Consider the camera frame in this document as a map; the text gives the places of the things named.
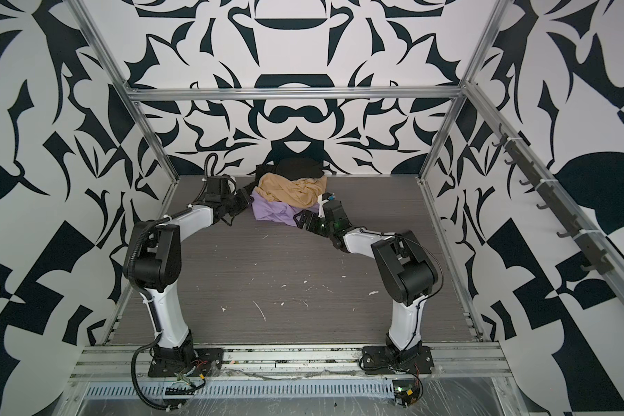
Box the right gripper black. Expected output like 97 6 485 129
294 210 337 239

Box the purple cloth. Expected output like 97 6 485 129
251 190 304 227

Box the black cloth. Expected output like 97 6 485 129
244 158 324 193

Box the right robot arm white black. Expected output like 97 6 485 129
294 196 440 356

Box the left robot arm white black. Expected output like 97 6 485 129
123 166 257 365

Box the tan cloth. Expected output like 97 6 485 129
255 173 328 209

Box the small circuit board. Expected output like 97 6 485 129
393 379 423 407

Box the black hook rack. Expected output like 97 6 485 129
493 124 615 275

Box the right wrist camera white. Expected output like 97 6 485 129
317 192 336 218

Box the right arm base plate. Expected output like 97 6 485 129
359 343 435 375

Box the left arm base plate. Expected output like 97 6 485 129
147 346 225 378

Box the slotted cable duct grey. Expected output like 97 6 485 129
80 379 396 400

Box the aluminium frame crossbar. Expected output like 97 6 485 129
127 86 461 102

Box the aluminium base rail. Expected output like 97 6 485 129
69 343 512 381

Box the black corrugated cable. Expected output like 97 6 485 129
129 332 207 412

